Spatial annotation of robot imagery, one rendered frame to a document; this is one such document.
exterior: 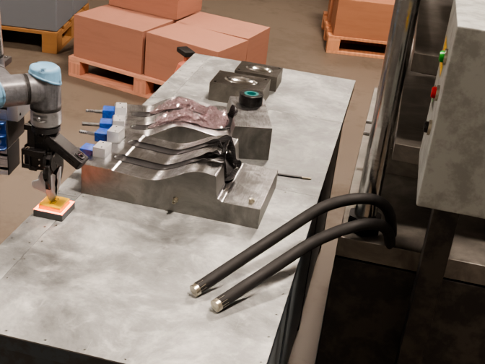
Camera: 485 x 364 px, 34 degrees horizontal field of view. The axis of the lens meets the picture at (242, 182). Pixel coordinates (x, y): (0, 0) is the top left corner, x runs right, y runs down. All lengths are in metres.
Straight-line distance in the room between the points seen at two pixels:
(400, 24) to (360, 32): 4.51
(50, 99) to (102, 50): 3.31
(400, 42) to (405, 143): 0.30
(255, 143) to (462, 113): 0.95
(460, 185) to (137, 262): 0.77
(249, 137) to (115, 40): 2.82
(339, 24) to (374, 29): 0.29
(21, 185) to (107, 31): 1.56
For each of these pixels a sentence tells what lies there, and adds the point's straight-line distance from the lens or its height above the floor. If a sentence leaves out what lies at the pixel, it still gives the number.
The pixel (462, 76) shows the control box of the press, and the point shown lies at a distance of 1.63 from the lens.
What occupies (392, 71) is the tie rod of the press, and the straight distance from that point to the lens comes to 2.00.
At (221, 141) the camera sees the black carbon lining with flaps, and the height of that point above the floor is 0.94.
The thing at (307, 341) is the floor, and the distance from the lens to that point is 3.04.
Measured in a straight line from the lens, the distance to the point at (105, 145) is 2.21.
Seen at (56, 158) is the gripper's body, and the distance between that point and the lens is 2.03.
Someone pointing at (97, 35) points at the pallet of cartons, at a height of 0.32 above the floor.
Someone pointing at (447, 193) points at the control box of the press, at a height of 1.11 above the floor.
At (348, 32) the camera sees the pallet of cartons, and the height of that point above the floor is 0.18.
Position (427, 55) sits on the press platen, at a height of 1.29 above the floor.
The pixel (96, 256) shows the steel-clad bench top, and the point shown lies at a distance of 1.93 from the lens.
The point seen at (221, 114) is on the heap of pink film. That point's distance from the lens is 2.55.
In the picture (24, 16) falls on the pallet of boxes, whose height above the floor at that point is 0.25.
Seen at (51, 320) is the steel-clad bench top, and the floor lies 0.80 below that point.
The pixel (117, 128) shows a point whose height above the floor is 0.92.
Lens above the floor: 1.84
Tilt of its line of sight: 26 degrees down
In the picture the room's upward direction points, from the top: 7 degrees clockwise
